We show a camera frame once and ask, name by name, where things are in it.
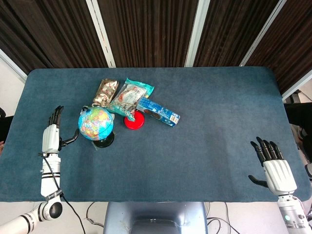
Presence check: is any gold foil snack packet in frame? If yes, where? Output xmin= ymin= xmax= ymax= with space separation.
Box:
xmin=91 ymin=78 xmax=119 ymax=108

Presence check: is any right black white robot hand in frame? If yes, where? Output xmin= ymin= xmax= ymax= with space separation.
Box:
xmin=248 ymin=136 xmax=298 ymax=195

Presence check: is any black floor cable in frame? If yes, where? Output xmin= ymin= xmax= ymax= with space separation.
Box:
xmin=206 ymin=202 xmax=241 ymax=234
xmin=86 ymin=201 xmax=106 ymax=228

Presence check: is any grey robot torso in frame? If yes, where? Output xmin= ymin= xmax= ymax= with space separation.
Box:
xmin=102 ymin=201 xmax=208 ymax=234

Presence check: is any red round lid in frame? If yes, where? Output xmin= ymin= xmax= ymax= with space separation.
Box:
xmin=123 ymin=111 xmax=145 ymax=130

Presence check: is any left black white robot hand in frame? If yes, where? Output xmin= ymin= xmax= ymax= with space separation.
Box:
xmin=41 ymin=105 xmax=80 ymax=154

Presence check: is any white partition post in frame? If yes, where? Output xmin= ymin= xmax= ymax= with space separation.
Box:
xmin=184 ymin=0 xmax=211 ymax=68
xmin=239 ymin=0 xmax=287 ymax=67
xmin=85 ymin=0 xmax=117 ymax=68
xmin=281 ymin=73 xmax=312 ymax=101
xmin=0 ymin=48 xmax=28 ymax=82

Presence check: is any blue globe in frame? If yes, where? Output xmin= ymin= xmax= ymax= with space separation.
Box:
xmin=78 ymin=107 xmax=115 ymax=149

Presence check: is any teal clear snack packet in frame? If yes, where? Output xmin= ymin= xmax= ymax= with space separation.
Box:
xmin=107 ymin=77 xmax=155 ymax=122

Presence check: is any blue cookie box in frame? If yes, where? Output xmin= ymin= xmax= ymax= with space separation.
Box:
xmin=136 ymin=97 xmax=181 ymax=128

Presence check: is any blue table cloth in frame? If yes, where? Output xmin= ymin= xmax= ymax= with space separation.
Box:
xmin=0 ymin=67 xmax=312 ymax=203

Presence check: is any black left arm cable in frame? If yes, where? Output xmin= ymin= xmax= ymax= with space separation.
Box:
xmin=38 ymin=152 xmax=86 ymax=234

